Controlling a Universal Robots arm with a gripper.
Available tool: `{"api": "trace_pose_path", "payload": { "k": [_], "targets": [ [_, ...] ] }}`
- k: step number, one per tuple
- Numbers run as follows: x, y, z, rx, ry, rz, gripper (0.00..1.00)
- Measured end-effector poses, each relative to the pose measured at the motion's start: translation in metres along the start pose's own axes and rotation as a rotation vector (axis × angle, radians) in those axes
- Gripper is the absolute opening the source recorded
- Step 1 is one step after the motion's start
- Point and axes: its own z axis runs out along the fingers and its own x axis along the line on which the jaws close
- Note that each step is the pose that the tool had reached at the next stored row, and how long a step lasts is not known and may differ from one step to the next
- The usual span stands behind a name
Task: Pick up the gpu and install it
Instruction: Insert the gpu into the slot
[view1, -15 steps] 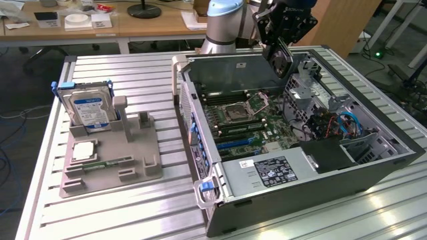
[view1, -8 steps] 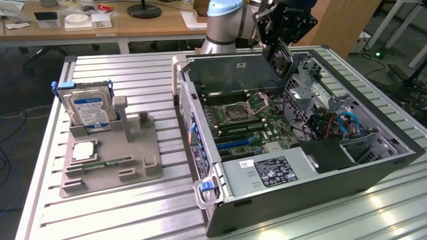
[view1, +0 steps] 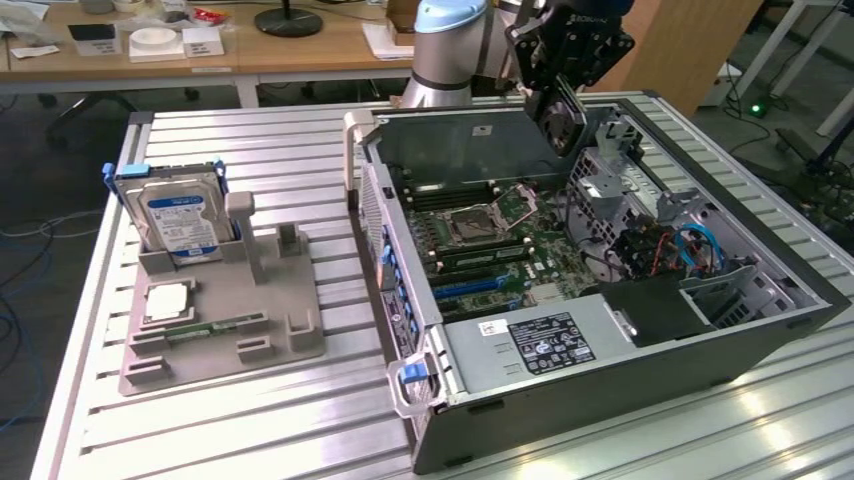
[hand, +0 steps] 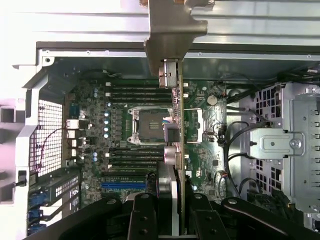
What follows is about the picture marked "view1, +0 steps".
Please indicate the device with green light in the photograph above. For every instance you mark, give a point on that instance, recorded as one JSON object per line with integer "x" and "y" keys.
{"x": 756, "y": 109}

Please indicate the white paper label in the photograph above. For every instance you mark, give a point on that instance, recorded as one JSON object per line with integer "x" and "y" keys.
{"x": 35, "y": 51}

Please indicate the blue expansion slot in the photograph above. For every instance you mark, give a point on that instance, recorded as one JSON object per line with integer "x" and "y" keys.
{"x": 468, "y": 288}

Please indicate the wooden desk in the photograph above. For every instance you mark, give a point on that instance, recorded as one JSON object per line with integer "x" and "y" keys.
{"x": 294, "y": 55}

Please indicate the brown cardboard box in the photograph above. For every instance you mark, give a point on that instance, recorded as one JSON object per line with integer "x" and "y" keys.
{"x": 402, "y": 15}

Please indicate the open socket cover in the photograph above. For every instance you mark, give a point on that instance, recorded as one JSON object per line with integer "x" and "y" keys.
{"x": 517, "y": 205}

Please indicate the green motherboard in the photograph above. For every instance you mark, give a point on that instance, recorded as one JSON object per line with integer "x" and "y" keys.
{"x": 550, "y": 260}

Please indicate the white box black top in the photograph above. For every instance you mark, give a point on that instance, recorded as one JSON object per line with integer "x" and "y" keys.
{"x": 95, "y": 40}

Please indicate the plain white box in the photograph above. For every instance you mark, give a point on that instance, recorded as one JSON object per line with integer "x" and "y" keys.
{"x": 202, "y": 42}

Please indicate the grey parts rack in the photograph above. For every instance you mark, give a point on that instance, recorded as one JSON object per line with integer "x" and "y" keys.
{"x": 227, "y": 295}

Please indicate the low metal disk bay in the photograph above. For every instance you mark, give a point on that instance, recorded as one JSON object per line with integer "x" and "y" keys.
{"x": 735, "y": 300}

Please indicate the red packet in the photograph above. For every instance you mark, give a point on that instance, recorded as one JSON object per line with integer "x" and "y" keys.
{"x": 209, "y": 16}

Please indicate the grey power supply unit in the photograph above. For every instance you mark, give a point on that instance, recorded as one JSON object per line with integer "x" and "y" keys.
{"x": 481, "y": 360}

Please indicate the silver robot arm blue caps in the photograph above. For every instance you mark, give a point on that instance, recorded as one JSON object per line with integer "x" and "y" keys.
{"x": 441, "y": 65}

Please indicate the black round lamp base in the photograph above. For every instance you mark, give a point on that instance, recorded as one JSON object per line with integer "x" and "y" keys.
{"x": 289, "y": 24}

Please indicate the green RAM stick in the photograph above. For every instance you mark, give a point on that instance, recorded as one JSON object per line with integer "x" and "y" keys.
{"x": 201, "y": 331}

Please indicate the graphics card with fan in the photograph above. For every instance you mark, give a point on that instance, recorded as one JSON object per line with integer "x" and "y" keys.
{"x": 564, "y": 125}

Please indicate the hard disk in blue carrier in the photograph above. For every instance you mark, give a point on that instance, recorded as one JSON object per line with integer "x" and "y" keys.
{"x": 177, "y": 220}

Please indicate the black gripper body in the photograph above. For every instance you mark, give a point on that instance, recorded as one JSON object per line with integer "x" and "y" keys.
{"x": 577, "y": 35}

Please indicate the silver CPU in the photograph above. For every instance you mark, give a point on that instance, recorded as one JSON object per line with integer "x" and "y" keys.
{"x": 167, "y": 302}

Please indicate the open black PC case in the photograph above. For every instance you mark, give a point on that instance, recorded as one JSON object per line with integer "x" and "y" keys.
{"x": 601, "y": 400}

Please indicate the white table frame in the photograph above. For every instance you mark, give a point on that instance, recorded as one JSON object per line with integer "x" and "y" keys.
{"x": 781, "y": 50}

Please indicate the wooden cabinet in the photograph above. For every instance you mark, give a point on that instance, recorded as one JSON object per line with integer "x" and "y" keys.
{"x": 688, "y": 50}

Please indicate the tall metal disk bay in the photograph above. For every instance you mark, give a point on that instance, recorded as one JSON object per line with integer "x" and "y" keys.
{"x": 601, "y": 200}

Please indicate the white box with bowl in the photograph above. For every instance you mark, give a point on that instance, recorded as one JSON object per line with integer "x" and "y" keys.
{"x": 157, "y": 45}

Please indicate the grey cup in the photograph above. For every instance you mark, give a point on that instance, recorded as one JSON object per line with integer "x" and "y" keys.
{"x": 97, "y": 6}

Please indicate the white paper stack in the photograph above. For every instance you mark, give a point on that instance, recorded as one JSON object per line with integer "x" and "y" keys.
{"x": 388, "y": 42}

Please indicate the black chair base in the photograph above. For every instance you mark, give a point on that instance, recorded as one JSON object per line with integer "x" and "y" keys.
{"x": 87, "y": 107}

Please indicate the blue case latch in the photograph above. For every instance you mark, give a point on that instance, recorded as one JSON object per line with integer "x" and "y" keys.
{"x": 412, "y": 374}

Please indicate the black plastic shroud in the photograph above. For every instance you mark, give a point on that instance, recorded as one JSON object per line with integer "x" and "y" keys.
{"x": 654, "y": 310}

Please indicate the black tripod stand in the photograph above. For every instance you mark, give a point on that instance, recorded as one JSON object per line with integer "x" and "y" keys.
{"x": 817, "y": 150}

